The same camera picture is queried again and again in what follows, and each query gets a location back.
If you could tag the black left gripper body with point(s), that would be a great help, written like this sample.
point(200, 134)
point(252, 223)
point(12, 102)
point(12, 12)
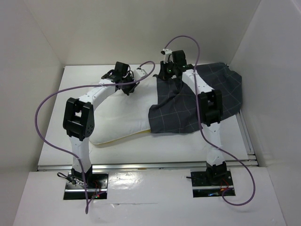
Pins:
point(128, 78)

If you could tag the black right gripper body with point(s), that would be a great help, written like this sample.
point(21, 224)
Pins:
point(170, 70)

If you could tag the white pillow with yellow edge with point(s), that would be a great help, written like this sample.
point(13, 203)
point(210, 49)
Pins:
point(120, 116)

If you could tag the dark grey checked pillowcase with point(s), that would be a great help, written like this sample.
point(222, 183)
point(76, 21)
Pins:
point(179, 109)

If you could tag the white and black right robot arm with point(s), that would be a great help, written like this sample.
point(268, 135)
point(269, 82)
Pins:
point(209, 109)

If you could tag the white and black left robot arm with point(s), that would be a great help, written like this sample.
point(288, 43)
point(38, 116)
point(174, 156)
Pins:
point(79, 120)

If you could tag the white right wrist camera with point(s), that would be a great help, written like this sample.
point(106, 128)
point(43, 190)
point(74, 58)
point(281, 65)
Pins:
point(167, 53)

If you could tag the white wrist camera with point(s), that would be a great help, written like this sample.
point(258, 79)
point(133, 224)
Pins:
point(167, 53)
point(139, 74)

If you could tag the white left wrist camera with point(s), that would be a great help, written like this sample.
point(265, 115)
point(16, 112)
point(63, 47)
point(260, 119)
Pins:
point(139, 74)

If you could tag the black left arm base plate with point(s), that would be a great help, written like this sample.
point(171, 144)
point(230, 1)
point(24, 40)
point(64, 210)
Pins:
point(96, 188)

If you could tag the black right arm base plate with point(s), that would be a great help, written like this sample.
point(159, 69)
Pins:
point(203, 187)

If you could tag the aluminium frame rail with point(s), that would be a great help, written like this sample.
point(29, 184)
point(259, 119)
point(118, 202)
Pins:
point(145, 150)

